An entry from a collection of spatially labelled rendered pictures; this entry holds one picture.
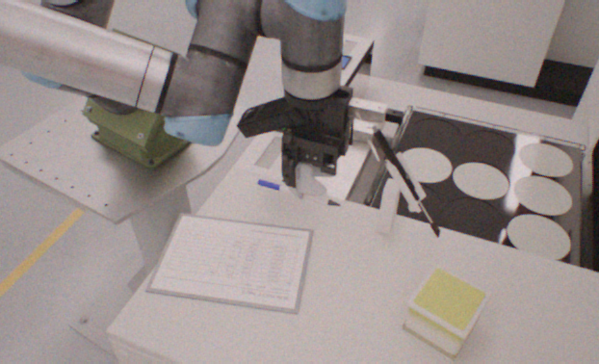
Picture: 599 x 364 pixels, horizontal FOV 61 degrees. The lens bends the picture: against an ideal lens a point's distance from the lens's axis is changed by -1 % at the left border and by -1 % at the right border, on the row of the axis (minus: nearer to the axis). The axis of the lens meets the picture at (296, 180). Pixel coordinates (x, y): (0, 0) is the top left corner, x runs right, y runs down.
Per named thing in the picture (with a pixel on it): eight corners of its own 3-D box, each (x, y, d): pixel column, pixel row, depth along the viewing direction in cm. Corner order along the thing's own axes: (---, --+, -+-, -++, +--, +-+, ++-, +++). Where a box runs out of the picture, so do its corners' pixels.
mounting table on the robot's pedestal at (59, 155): (12, 195, 122) (-11, 152, 113) (142, 105, 150) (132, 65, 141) (148, 274, 105) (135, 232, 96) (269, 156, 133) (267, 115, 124)
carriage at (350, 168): (385, 123, 116) (387, 113, 114) (331, 236, 91) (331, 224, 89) (352, 116, 118) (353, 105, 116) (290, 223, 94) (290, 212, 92)
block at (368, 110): (386, 115, 114) (388, 104, 112) (382, 123, 111) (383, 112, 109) (352, 107, 116) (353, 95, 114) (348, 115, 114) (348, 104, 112)
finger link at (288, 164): (291, 195, 74) (291, 148, 68) (281, 192, 74) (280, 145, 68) (303, 174, 77) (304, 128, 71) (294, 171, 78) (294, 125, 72)
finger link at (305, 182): (322, 219, 77) (325, 174, 71) (286, 208, 79) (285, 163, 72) (329, 205, 79) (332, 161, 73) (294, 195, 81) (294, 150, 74)
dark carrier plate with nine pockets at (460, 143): (579, 150, 102) (581, 148, 102) (577, 279, 79) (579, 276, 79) (412, 112, 112) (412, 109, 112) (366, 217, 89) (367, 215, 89)
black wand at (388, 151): (367, 130, 67) (376, 127, 66) (370, 124, 68) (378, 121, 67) (434, 238, 74) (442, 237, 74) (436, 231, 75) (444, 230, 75)
